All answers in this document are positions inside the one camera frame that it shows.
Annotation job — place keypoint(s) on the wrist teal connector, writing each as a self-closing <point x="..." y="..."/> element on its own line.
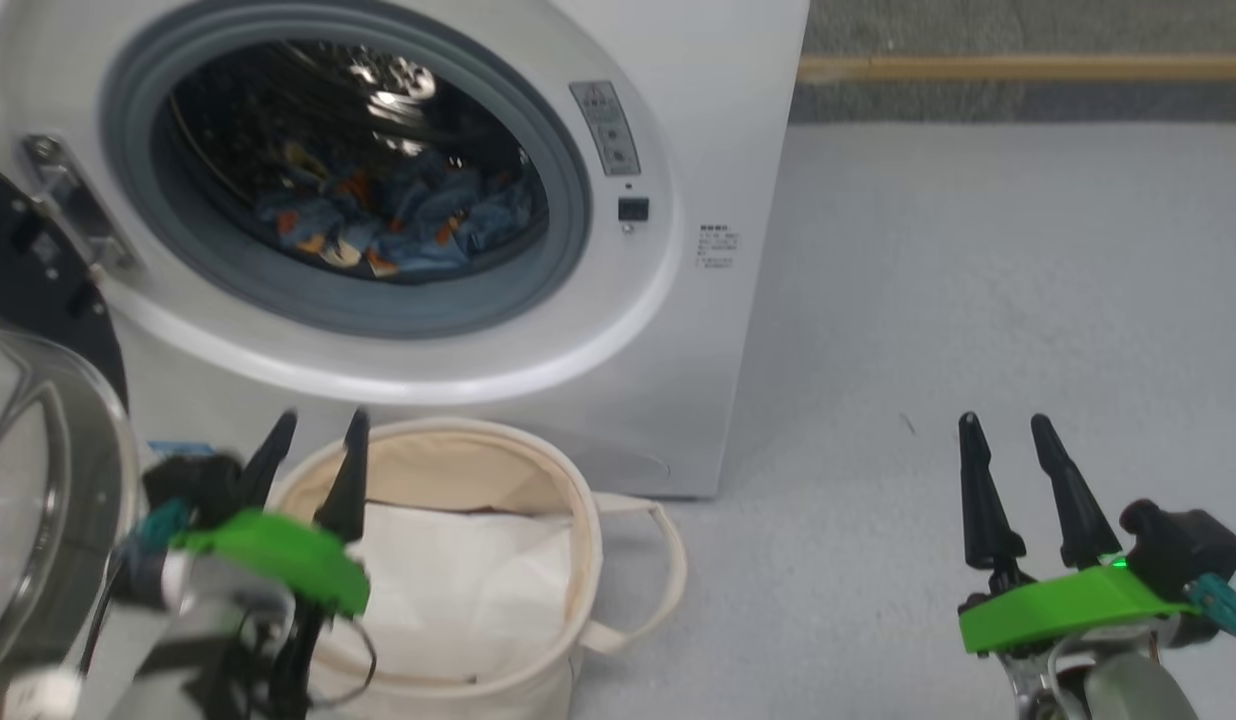
<point x="163" y="525"/>
<point x="1223" y="605"/>

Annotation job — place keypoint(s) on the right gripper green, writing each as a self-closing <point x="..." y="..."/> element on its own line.
<point x="1068" y="605"/>

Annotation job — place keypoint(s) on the right wrist teal connector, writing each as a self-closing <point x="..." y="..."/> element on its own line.
<point x="1223" y="605"/>

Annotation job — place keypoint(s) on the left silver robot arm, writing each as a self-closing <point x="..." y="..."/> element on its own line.
<point x="168" y="670"/>

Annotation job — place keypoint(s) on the blue patterned cloth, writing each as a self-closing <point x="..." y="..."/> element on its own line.
<point x="418" y="225"/>

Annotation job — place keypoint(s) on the white and blue label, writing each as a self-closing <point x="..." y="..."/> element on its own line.
<point x="178" y="450"/>

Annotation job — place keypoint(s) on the wrist black camera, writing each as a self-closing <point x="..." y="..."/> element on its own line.
<point x="1183" y="545"/>
<point x="193" y="485"/>

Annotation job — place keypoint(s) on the round washing machine door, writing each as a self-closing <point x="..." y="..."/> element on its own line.
<point x="38" y="450"/>

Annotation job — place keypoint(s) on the left wrist teal connector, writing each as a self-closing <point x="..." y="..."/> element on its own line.
<point x="163" y="525"/>

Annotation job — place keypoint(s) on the cream canvas laundry basket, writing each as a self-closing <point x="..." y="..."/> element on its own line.
<point x="538" y="690"/>

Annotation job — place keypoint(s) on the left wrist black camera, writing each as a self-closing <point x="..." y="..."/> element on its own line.
<point x="193" y="485"/>

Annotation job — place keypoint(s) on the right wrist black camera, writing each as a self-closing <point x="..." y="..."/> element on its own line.
<point x="1183" y="545"/>

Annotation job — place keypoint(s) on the white front-load washing machine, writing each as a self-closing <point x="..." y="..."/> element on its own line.
<point x="678" y="330"/>

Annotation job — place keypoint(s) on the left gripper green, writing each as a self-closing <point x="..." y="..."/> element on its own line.
<point x="278" y="560"/>

